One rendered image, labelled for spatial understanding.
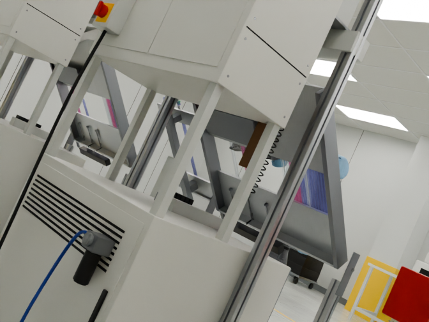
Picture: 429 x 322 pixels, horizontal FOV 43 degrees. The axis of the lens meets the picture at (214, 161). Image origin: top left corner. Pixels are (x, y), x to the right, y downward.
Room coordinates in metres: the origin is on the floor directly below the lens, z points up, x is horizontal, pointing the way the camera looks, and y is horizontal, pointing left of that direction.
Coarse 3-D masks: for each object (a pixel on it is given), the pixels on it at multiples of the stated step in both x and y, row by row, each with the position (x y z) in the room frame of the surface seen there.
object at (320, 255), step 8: (224, 208) 2.51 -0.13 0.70; (240, 216) 2.43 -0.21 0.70; (248, 224) 2.37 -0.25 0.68; (256, 224) 2.35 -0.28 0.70; (280, 232) 2.27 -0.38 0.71; (280, 240) 2.23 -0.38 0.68; (288, 240) 2.22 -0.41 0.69; (296, 240) 2.20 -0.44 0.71; (296, 248) 2.17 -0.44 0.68; (304, 248) 2.15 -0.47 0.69; (312, 248) 2.14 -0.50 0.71; (312, 256) 2.11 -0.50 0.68; (320, 256) 2.09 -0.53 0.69; (328, 256) 2.08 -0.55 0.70; (328, 264) 2.06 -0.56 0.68
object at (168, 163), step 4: (168, 160) 2.63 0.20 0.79; (172, 160) 2.61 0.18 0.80; (164, 164) 2.64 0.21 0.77; (168, 164) 2.62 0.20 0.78; (164, 168) 2.63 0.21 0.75; (168, 168) 2.61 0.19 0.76; (160, 172) 2.64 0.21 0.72; (164, 172) 2.62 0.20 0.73; (160, 176) 2.63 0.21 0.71; (164, 176) 2.61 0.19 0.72; (160, 180) 2.62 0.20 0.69; (156, 184) 2.63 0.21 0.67; (160, 184) 2.61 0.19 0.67; (156, 188) 2.62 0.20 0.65; (152, 192) 2.63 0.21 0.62; (156, 192) 2.61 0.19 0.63; (152, 196) 2.63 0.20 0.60
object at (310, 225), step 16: (224, 176) 2.41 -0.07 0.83; (224, 192) 2.48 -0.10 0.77; (256, 192) 2.28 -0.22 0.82; (272, 192) 2.19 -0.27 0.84; (256, 208) 2.34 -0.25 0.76; (304, 208) 2.08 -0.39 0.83; (288, 224) 2.21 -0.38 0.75; (304, 224) 2.12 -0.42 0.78; (320, 224) 2.04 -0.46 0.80; (304, 240) 2.18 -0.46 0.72; (320, 240) 2.09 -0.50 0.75
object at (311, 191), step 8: (288, 168) 2.05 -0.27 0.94; (304, 176) 2.00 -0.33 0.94; (312, 176) 1.96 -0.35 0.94; (320, 176) 1.93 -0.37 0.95; (304, 184) 2.02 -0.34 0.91; (312, 184) 1.98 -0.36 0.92; (320, 184) 1.95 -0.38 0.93; (304, 192) 2.04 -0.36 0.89; (312, 192) 2.01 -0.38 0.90; (320, 192) 1.97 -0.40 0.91; (296, 200) 2.11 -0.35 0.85; (304, 200) 2.07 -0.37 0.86; (312, 200) 2.03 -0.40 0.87; (320, 200) 1.99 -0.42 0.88; (320, 208) 2.01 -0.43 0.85
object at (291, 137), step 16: (304, 96) 1.78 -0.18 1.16; (224, 112) 2.11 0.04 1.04; (304, 112) 1.82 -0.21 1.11; (208, 128) 2.26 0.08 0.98; (224, 128) 2.17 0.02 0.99; (240, 128) 2.08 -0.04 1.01; (288, 128) 1.92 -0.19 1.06; (304, 128) 1.86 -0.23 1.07; (240, 144) 2.20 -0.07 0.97; (288, 144) 1.97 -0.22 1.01; (288, 160) 2.01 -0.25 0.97; (320, 160) 1.87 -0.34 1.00
